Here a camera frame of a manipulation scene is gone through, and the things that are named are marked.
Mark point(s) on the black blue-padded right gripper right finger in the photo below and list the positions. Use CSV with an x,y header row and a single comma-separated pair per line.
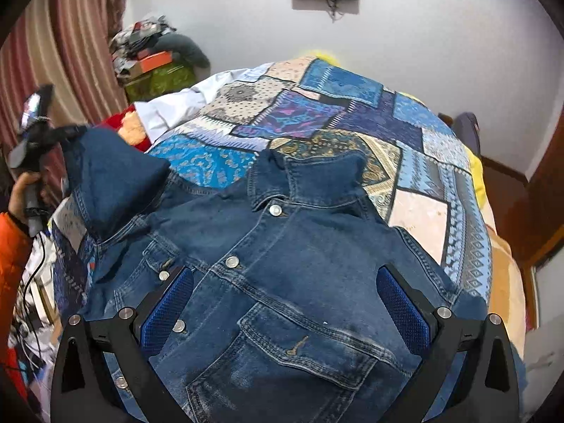
x,y
473,356

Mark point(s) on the pile of clothes and boxes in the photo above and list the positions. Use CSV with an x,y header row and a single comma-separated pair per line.
x,y
149,36

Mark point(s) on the red plush toy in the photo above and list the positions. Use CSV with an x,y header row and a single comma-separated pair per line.
x,y
127,124

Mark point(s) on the white shirt on bed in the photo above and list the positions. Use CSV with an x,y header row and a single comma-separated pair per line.
x,y
161,114

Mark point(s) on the blue denim jacket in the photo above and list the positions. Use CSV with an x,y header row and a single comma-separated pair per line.
x,y
261,365

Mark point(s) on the person's left hand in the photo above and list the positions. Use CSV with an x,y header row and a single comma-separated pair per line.
x,y
17,202

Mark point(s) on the brown wooden wardrobe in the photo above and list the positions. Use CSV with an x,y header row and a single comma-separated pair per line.
x,y
537,215

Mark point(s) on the blue patchwork bedspread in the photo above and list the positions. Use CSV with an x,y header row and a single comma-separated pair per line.
x,y
330,127

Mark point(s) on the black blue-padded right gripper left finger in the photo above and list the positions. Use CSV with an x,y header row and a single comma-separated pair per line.
x,y
83,389

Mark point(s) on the red striped curtain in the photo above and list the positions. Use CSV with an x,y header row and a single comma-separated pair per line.
x,y
65,43

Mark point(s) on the grey bag by bed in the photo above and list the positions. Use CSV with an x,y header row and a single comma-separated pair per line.
x,y
466,128

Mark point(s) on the green patterned bag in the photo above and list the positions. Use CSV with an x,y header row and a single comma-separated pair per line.
x,y
169,78

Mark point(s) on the orange shoe box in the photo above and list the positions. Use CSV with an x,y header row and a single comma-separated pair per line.
x,y
151,62

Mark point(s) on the beige bed sheet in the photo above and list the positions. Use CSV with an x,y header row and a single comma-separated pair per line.
x,y
507,296

